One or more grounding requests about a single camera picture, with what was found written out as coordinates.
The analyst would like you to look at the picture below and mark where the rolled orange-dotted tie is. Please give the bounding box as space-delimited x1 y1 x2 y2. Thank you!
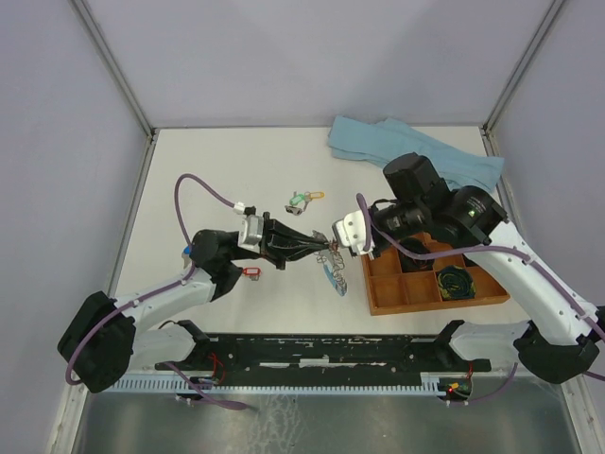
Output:
398 237 431 261

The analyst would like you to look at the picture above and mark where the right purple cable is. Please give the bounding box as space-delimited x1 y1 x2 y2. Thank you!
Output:
354 191 605 406

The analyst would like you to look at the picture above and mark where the coloured tag key bunch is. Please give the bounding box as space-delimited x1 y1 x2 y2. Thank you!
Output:
181 246 191 269

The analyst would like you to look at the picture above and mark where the wooden compartment tray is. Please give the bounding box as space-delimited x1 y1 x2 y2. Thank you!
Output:
362 246 510 316

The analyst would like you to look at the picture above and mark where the grey cable duct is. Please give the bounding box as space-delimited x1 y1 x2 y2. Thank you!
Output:
105 373 446 397

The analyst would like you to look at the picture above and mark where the rolled blue-yellow tie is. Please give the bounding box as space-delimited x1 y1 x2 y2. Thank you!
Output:
436 265 476 301

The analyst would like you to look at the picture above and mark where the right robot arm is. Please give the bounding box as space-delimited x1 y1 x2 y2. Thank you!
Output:
333 153 604 384

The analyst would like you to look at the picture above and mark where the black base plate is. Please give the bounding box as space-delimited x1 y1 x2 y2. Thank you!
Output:
175 333 492 383

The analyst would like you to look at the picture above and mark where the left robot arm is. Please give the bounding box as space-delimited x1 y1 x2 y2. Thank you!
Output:
58 214 330 393

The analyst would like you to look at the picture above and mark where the large keyring holder blue handle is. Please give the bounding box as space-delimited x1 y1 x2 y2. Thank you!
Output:
312 230 348 297

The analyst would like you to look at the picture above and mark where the light blue cloth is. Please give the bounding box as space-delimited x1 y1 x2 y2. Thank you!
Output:
327 116 504 195

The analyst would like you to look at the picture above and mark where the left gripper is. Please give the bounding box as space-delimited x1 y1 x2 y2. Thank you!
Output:
230 211 329 270

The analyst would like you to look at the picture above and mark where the green yellow tag key bunch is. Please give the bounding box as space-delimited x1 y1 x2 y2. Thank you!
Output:
285 191 325 216

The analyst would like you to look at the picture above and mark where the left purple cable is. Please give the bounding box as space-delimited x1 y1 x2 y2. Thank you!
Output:
64 173 250 410

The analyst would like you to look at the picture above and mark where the purple cable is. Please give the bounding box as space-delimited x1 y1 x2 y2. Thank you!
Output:
64 173 250 410
354 191 605 406

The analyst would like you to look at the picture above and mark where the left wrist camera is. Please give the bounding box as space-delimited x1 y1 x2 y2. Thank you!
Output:
233 201 264 253

